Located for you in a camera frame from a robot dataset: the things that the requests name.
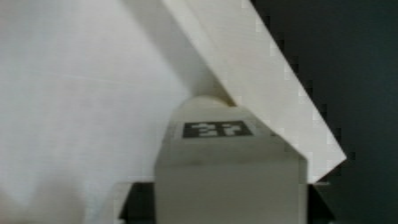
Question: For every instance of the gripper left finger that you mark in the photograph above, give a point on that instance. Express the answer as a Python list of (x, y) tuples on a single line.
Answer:
[(129, 207)]

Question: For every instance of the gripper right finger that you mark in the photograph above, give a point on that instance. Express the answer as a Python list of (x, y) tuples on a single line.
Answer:
[(321, 214)]

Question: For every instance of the white square tabletop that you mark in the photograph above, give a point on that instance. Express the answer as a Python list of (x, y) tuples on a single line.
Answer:
[(100, 70)]

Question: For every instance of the white L-shaped obstacle fence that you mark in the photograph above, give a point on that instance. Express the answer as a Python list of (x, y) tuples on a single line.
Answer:
[(228, 34)]

